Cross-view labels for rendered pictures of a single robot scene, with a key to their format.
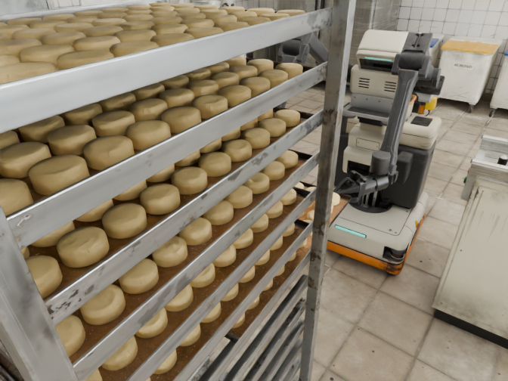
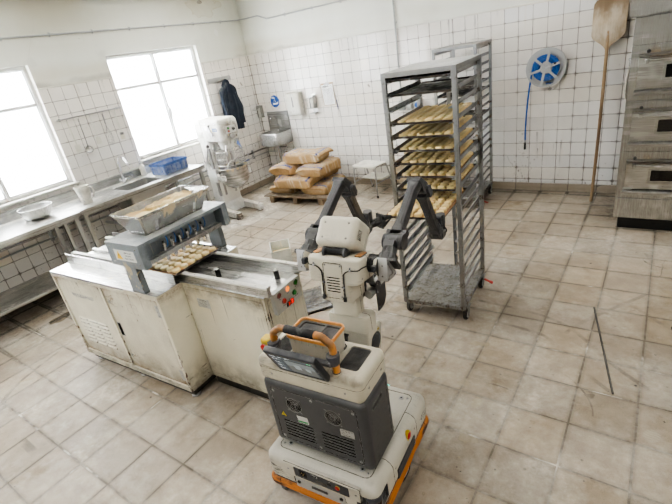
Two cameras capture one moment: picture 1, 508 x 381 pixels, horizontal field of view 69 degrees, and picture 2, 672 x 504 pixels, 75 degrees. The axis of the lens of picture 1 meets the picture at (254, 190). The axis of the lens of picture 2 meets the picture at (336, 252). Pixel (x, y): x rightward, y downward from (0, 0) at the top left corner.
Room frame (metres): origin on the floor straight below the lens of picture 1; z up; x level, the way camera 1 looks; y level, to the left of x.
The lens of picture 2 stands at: (3.68, -0.66, 2.02)
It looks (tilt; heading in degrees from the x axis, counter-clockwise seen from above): 25 degrees down; 180
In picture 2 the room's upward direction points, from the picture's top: 10 degrees counter-clockwise
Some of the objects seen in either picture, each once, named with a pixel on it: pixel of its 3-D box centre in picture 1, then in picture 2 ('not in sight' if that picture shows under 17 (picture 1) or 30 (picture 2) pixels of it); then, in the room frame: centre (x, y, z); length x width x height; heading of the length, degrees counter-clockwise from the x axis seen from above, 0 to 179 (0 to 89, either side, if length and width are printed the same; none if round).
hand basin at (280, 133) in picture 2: not in sight; (277, 130); (-3.81, -1.23, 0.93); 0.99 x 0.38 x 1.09; 52
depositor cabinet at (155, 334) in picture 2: not in sight; (159, 307); (0.64, -2.07, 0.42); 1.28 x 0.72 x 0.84; 54
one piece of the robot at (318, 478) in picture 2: not in sight; (321, 480); (2.25, -0.90, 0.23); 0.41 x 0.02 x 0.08; 56
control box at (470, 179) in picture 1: (473, 175); (286, 294); (1.43, -0.97, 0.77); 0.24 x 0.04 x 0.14; 144
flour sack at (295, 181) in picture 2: not in sight; (298, 179); (-2.81, -1.00, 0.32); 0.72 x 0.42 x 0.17; 56
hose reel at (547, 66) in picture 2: not in sight; (544, 100); (-1.39, 1.98, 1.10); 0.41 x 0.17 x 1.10; 52
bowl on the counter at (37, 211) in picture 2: not in sight; (37, 212); (-0.94, -3.66, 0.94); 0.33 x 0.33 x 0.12
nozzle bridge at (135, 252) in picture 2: not in sight; (176, 243); (0.92, -1.68, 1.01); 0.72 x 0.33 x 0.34; 144
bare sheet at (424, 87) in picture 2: not in sight; (434, 86); (0.56, 0.20, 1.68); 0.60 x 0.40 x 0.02; 146
